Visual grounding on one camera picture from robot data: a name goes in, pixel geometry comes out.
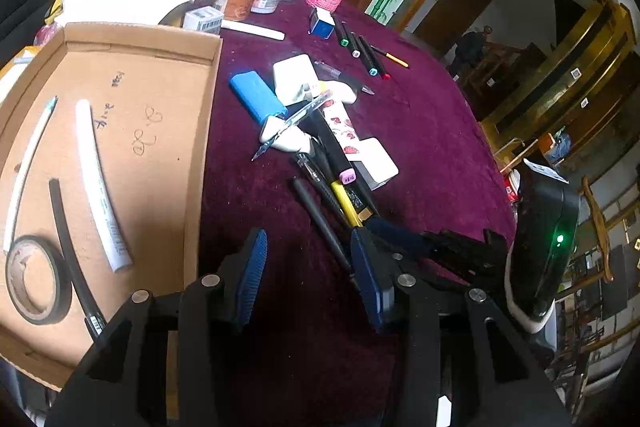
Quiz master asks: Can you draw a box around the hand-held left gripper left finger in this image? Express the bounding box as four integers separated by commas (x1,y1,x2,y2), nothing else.
45,228,269,427

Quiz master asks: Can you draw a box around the black marker green cap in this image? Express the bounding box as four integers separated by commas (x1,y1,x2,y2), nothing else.
331,14,351,48

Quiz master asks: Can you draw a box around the square white charger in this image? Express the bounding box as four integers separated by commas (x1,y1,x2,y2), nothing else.
349,138,400,190

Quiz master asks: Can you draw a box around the black marker white cap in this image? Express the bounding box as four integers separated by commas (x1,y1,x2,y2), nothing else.
341,23,362,58

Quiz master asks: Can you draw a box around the shallow cardboard box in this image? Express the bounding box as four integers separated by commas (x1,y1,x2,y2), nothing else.
0,22,223,390

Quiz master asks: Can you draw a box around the white pen teal tip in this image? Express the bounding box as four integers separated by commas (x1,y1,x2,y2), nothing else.
2,96,59,255

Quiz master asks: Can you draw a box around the clear pen fine tip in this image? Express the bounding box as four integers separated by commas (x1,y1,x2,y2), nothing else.
251,89,334,162

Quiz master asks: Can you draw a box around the black tape roll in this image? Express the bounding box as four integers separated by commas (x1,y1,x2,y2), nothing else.
5,235,73,325

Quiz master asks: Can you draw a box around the blue battery pack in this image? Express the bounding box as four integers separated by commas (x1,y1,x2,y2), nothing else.
229,72,289,126

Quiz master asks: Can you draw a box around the clear pen black grip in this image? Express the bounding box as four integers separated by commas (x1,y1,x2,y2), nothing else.
294,151,331,192

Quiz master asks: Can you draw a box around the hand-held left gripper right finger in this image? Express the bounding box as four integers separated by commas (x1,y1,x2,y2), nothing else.
350,228,576,427

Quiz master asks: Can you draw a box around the white flat strip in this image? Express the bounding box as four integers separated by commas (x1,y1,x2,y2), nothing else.
220,20,286,42

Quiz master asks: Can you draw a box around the black marker pink cap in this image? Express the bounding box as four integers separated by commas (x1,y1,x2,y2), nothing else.
302,112,357,186

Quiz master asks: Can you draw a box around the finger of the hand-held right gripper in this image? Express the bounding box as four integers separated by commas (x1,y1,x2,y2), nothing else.
367,217,508,280

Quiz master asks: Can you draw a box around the large white charger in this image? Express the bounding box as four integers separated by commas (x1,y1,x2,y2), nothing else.
272,54,321,104

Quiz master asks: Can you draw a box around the black marker teal cap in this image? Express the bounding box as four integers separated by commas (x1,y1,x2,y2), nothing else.
352,34,379,76

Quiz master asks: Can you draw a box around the rose print hand cream tube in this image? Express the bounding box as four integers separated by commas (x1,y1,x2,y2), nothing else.
320,99,363,162

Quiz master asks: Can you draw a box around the clear pen dark tip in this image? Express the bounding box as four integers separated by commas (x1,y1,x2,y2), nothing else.
314,60,376,96

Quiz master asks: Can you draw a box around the blue white small box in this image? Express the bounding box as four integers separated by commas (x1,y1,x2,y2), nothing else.
308,7,335,38

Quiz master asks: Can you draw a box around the black marker red cap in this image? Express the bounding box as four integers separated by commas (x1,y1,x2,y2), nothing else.
359,36,392,81

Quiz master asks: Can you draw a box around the black flat strip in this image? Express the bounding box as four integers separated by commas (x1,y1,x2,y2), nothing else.
48,178,108,343

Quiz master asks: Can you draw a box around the long white tube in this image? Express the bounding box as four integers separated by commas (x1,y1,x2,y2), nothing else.
75,99,133,275

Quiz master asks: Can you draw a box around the yellow pencil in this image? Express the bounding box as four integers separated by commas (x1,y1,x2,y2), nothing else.
372,47,410,68

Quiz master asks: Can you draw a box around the white barcode box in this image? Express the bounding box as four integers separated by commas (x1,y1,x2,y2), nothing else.
182,6,224,35

